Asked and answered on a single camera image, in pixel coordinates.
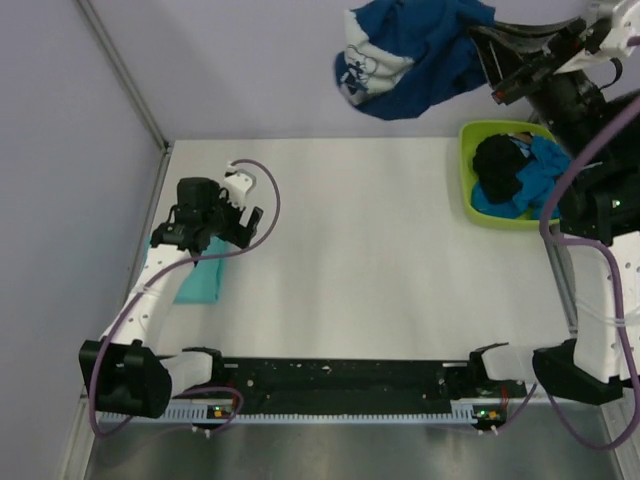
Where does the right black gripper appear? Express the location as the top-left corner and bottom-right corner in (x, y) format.
(461, 15), (601, 164)

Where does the dark blue printed t-shirt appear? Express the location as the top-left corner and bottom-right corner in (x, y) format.
(333, 0), (496, 121)

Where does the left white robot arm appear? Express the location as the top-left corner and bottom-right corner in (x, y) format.
(79, 170), (263, 418)

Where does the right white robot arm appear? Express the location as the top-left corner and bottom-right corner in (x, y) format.
(468, 16), (639, 405)

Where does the folded teal t-shirt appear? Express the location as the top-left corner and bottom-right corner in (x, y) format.
(131, 244), (226, 305)

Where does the lime green plastic basket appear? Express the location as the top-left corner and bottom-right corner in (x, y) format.
(458, 119), (556, 231)

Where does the black t-shirt in basket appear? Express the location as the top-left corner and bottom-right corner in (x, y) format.
(472, 134), (532, 204)

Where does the bright blue t-shirt in basket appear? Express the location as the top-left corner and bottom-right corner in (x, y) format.
(471, 133), (569, 220)

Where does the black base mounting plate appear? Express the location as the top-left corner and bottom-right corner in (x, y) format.
(213, 357), (526, 416)

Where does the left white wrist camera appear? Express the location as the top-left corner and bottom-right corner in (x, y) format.
(221, 162), (257, 209)

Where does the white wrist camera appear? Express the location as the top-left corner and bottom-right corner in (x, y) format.
(221, 162), (257, 209)
(580, 0), (639, 64)

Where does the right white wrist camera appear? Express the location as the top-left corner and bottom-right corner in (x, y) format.
(580, 0), (639, 64)

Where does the left aluminium frame post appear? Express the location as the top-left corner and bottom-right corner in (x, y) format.
(73, 0), (170, 153)

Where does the grey slotted cable duct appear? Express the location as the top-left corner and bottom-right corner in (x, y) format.
(102, 402), (501, 426)

